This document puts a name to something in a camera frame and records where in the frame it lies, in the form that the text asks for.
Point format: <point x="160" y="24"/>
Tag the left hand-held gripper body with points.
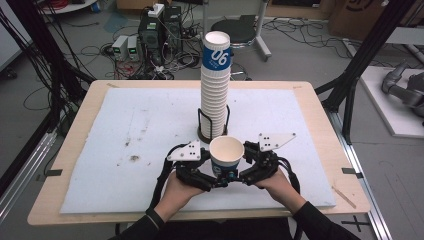
<point x="193" y="173"/>

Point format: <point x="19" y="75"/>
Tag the person's left hand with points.
<point x="175" y="200"/>

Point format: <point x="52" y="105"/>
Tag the black computer tower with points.
<point x="156" y="36"/>

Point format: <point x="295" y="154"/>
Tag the black tape piece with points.
<point x="351" y="171"/>
<point x="53" y="172"/>

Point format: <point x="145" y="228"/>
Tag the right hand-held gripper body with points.
<point x="265" y="163"/>

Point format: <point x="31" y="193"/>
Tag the grey bench power supply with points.
<point x="119" y="46"/>
<point x="133" y="48"/>

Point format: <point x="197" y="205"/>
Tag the person's right hand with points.
<point x="281" y="191"/>

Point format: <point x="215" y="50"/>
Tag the blue label paper cup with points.
<point x="226" y="156"/>

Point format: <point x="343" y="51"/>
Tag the aluminium rail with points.
<point x="26" y="166"/>
<point x="366" y="190"/>

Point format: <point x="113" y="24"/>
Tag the black tape cross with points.
<point x="356" y="223"/>

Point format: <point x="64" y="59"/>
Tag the black frame post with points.
<point x="43" y="50"/>
<point x="360" y="56"/>

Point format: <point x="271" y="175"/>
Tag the white power strip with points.
<point x="156" y="10"/>

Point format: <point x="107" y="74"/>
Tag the cardboard box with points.
<point x="353" y="16"/>

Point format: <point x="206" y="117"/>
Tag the round white table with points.
<point x="70" y="6"/>

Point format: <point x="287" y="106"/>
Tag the black round stool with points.
<point x="238" y="30"/>

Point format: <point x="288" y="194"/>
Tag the stack of white paper cups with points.
<point x="215" y="93"/>

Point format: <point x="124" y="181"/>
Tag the white floor board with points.
<point x="383" y="110"/>

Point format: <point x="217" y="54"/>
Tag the white foam mat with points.
<point x="133" y="186"/>

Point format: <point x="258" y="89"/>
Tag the white metal stand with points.
<point x="261" y="33"/>

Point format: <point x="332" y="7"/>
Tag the person's dark clothing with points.
<point x="226" y="230"/>

